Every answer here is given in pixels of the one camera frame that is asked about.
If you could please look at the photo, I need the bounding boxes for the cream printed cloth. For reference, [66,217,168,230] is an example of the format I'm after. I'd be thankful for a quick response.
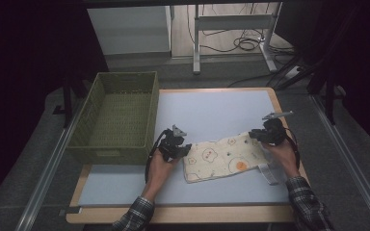
[182,130,287,187]

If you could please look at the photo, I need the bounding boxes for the black coiled floor cables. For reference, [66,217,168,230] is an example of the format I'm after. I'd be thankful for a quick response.
[186,3,295,55]

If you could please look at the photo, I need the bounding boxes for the black floor cable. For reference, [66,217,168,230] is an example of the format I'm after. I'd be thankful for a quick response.
[226,73,273,89]

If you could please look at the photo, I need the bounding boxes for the white power strip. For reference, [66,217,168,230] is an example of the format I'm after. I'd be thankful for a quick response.
[283,64,304,80]

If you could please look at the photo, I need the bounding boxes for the metal floor rail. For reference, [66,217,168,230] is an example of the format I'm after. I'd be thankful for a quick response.
[13,98,85,231]
[309,93,370,231]

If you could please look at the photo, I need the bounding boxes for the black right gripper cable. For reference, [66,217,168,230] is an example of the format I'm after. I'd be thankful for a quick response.
[283,127,302,171]

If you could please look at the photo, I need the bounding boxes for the person's right hand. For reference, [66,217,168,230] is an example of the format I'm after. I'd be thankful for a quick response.
[261,139,300,179]

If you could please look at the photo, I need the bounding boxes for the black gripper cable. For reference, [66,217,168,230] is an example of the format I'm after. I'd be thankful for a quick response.
[283,127,302,171]
[145,129,172,185]

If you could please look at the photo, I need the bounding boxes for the light blue table mat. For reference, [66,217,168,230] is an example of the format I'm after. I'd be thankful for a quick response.
[77,90,292,207]

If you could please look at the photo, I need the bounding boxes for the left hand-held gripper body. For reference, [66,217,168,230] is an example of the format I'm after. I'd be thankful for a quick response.
[158,124,188,162]

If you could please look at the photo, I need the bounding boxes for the grey metal desk frame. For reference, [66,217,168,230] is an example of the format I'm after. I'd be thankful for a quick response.
[192,2,284,76]

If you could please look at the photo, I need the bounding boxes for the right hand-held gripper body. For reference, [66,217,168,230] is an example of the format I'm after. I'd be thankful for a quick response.
[262,110,294,145]

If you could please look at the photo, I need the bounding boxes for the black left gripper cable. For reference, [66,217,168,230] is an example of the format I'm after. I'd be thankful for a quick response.
[145,129,172,185]

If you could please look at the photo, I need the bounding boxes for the green woven basket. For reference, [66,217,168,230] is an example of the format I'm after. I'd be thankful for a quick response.
[66,70,160,167]

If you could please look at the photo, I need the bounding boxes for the black metal stand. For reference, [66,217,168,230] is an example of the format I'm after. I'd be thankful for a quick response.
[52,74,89,130]
[275,56,346,127]

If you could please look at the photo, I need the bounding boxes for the person's left hand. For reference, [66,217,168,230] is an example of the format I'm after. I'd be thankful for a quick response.
[141,150,178,203]

